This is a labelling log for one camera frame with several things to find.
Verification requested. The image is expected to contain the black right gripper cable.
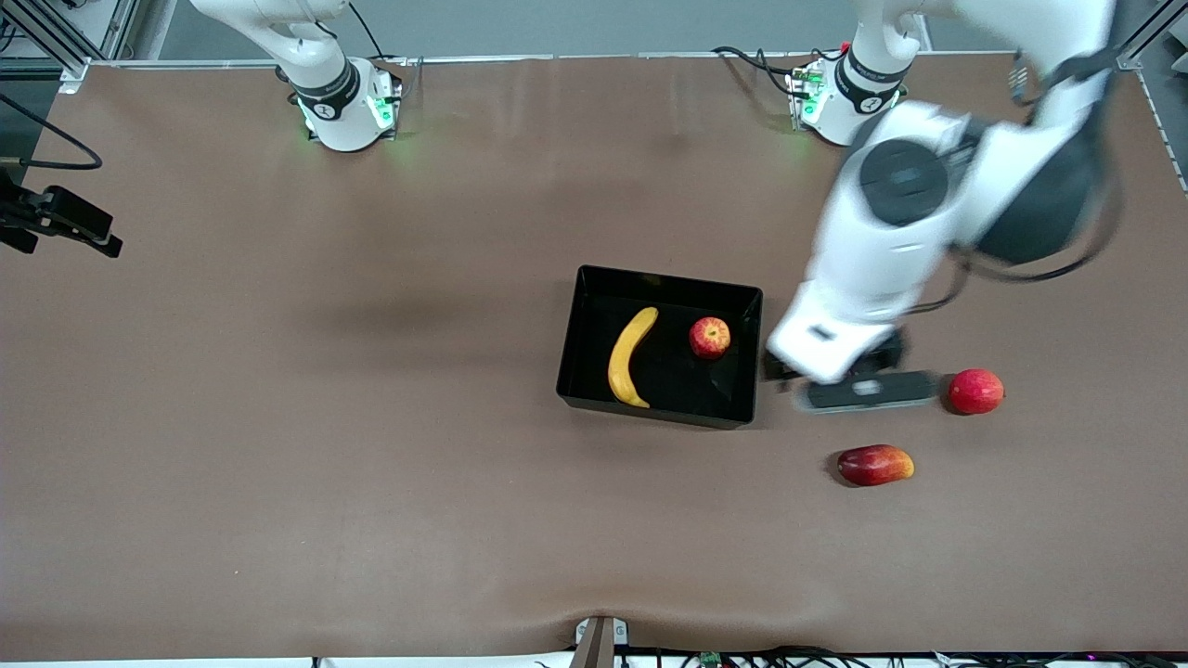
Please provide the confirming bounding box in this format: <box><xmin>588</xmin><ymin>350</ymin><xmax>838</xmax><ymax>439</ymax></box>
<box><xmin>0</xmin><ymin>93</ymin><xmax>103</xmax><ymax>171</ymax></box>

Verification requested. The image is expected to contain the plain red apple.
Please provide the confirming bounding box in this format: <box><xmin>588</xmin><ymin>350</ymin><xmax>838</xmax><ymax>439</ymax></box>
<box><xmin>946</xmin><ymin>368</ymin><xmax>1006</xmax><ymax>416</ymax></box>

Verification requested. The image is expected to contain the aluminium frame profile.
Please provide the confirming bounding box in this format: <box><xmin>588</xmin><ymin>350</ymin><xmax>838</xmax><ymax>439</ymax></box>
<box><xmin>1114</xmin><ymin>0</ymin><xmax>1188</xmax><ymax>73</ymax></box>
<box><xmin>0</xmin><ymin>0</ymin><xmax>140</xmax><ymax>94</ymax></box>

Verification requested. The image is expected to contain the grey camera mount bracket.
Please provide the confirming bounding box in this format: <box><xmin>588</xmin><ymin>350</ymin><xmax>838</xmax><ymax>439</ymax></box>
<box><xmin>568</xmin><ymin>615</ymin><xmax>630</xmax><ymax>668</ymax></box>

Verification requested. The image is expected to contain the red yellow mango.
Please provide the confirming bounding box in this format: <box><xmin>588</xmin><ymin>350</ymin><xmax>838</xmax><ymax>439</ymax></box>
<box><xmin>836</xmin><ymin>443</ymin><xmax>916</xmax><ymax>488</ymax></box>

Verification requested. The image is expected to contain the yellow banana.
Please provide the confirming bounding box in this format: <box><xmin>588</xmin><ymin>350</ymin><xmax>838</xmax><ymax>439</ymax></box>
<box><xmin>607</xmin><ymin>306</ymin><xmax>660</xmax><ymax>409</ymax></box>

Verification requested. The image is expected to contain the red yellow-speckled apple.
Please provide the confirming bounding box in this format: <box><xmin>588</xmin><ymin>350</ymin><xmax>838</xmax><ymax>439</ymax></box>
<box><xmin>689</xmin><ymin>316</ymin><xmax>732</xmax><ymax>361</ymax></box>

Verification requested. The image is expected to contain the brown table mat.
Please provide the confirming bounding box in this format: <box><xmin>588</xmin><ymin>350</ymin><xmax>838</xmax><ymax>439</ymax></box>
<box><xmin>0</xmin><ymin>51</ymin><xmax>1188</xmax><ymax>655</ymax></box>

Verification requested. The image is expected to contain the black plastic box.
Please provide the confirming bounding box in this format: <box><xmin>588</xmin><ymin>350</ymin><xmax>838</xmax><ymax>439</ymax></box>
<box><xmin>555</xmin><ymin>264</ymin><xmax>764</xmax><ymax>430</ymax></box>

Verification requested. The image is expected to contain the black arm base cable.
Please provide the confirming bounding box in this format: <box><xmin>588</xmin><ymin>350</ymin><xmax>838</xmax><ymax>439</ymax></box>
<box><xmin>348</xmin><ymin>0</ymin><xmax>386</xmax><ymax>61</ymax></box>
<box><xmin>713</xmin><ymin>45</ymin><xmax>799</xmax><ymax>98</ymax></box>

